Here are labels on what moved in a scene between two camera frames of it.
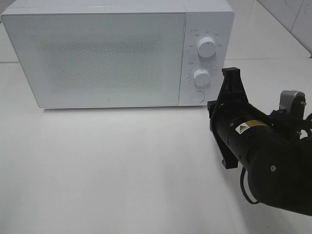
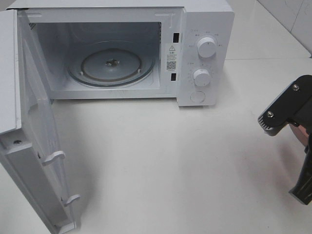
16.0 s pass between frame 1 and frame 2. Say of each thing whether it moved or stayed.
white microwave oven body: stayed
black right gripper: moved
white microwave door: moved
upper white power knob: stayed
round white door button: stayed
